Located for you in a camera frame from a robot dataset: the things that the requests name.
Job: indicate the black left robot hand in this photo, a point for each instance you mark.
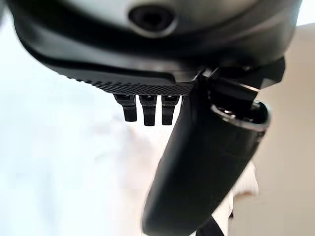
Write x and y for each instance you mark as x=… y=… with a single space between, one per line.
x=201 y=157

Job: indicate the white bed sheet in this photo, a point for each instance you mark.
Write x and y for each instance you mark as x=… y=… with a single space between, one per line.
x=73 y=159

